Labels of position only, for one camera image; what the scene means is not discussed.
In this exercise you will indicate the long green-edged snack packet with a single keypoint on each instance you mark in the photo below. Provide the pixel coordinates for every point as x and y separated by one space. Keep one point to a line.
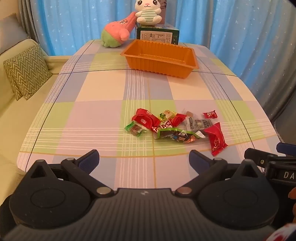
178 134

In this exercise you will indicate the red twisted candy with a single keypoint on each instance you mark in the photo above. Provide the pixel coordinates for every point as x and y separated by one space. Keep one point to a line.
178 120

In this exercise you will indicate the clear packet brown snack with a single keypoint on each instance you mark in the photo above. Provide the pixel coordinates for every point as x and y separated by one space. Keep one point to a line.
189 114

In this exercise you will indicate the small green-ended snack packet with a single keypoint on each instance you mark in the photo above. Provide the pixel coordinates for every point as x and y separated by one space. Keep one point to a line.
135 130

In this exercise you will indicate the white rabbit plush toy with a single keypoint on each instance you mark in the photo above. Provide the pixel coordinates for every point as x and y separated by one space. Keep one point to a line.
145 14

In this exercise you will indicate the red and white snack packet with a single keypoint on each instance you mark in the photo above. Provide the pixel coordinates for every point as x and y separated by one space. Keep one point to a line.
161 127

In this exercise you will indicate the small shiny red candy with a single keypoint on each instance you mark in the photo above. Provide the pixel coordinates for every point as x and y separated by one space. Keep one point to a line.
210 114

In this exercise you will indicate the plain red snack packet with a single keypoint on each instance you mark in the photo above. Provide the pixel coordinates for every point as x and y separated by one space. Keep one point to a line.
217 139

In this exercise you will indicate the orange plastic tray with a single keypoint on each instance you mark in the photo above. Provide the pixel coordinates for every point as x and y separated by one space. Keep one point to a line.
159 59

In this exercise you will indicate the pink and green plush toy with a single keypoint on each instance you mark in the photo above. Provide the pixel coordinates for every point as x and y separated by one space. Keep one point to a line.
115 32

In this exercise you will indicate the blue star-print curtain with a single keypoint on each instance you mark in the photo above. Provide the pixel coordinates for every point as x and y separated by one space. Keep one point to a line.
231 27

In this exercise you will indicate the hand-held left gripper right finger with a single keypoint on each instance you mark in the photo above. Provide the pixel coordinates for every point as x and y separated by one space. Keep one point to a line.
198 160

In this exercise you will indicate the grey cushion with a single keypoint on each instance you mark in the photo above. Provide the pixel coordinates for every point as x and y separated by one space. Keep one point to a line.
11 32

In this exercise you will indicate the green cardboard box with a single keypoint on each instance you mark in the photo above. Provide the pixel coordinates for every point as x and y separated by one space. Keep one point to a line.
157 36

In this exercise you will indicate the green zigzag cushion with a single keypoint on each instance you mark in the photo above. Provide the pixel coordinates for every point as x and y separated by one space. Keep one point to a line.
25 71

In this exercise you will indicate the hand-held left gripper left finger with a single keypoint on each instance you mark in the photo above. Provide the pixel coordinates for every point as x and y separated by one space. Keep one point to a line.
89 160

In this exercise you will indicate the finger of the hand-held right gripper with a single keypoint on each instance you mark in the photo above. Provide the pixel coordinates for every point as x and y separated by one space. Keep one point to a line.
255 155
286 148

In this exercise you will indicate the person's right hand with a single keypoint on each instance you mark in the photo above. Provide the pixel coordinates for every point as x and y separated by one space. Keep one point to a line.
292 192

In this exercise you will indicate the grey snack packet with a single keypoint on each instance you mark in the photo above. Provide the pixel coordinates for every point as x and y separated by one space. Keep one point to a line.
200 124

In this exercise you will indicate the pale green sofa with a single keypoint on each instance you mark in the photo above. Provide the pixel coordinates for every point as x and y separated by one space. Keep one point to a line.
18 120

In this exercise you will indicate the red snack packet white label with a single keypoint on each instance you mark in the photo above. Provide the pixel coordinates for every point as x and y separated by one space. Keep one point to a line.
143 119

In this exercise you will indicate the yellow-green candy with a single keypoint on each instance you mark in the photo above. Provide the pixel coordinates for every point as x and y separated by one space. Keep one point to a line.
167 115

